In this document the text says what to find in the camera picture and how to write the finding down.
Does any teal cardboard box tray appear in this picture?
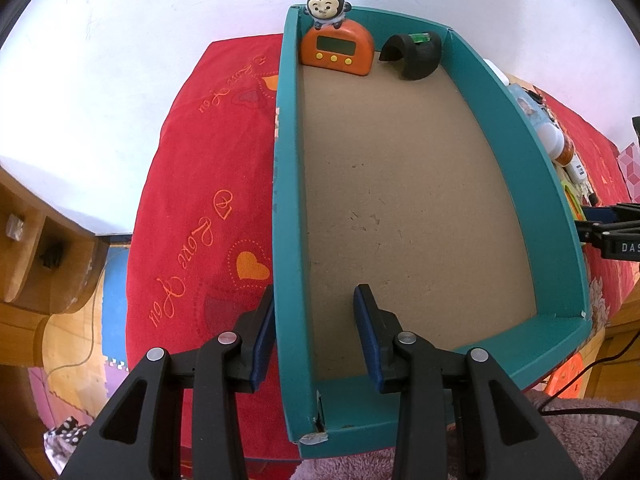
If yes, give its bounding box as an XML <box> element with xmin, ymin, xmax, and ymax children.
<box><xmin>272</xmin><ymin>6</ymin><xmax>591</xmax><ymax>458</ymax></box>

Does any black curved device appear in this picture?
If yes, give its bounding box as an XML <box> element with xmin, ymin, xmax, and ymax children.
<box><xmin>378</xmin><ymin>32</ymin><xmax>442</xmax><ymax>80</ymax></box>

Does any orange digital timer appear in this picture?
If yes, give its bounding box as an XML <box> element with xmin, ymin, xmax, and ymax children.
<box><xmin>299</xmin><ymin>20</ymin><xmax>375</xmax><ymax>76</ymax></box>

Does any monkey cartoon figurine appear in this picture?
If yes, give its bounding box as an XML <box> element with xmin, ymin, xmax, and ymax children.
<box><xmin>304</xmin><ymin>0</ymin><xmax>352</xmax><ymax>30</ymax></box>

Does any green orange utility cutter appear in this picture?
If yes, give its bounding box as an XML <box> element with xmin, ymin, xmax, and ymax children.
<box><xmin>561</xmin><ymin>180</ymin><xmax>586</xmax><ymax>221</ymax></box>

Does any white usb wall charger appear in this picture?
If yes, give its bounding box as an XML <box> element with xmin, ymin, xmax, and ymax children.
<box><xmin>563</xmin><ymin>154</ymin><xmax>591</xmax><ymax>200</ymax></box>

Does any white orange pill bottle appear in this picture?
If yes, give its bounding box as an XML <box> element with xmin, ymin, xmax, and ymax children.
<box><xmin>535</xmin><ymin>122</ymin><xmax>575</xmax><ymax>167</ymax></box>

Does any blue id card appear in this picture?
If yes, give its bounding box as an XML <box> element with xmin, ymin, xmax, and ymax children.
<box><xmin>508</xmin><ymin>84</ymin><xmax>550</xmax><ymax>129</ymax></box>

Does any pink patterned gift bag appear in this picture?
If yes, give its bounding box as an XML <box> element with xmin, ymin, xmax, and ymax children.
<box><xmin>617</xmin><ymin>143</ymin><xmax>640</xmax><ymax>204</ymax></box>

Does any red floral bed blanket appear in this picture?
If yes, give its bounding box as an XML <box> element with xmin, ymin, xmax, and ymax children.
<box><xmin>124</xmin><ymin>32</ymin><xmax>302</xmax><ymax>461</ymax></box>

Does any polka dot bag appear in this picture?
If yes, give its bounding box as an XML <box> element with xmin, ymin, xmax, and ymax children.
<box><xmin>43</xmin><ymin>416</ymin><xmax>89</xmax><ymax>474</ymax></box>

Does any white earbuds case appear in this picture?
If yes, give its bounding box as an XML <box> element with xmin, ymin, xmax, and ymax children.
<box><xmin>484</xmin><ymin>58</ymin><xmax>510</xmax><ymax>86</ymax></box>

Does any wooden bedside cabinet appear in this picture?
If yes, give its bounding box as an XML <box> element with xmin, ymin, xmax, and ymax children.
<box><xmin>1</xmin><ymin>171</ymin><xmax>108</xmax><ymax>367</ymax></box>

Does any pink fluffy blanket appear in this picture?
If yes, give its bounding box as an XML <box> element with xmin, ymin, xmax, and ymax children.
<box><xmin>290</xmin><ymin>390</ymin><xmax>639</xmax><ymax>479</ymax></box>

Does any black cable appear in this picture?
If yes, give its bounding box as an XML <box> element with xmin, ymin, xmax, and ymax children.
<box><xmin>537</xmin><ymin>328</ymin><xmax>640</xmax><ymax>418</ymax></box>

